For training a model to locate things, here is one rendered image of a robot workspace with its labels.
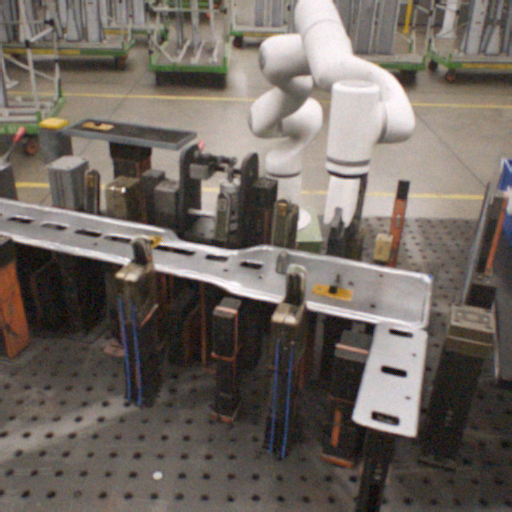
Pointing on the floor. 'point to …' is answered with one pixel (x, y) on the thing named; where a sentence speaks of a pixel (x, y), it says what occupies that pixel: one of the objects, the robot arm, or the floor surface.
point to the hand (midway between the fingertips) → (338, 241)
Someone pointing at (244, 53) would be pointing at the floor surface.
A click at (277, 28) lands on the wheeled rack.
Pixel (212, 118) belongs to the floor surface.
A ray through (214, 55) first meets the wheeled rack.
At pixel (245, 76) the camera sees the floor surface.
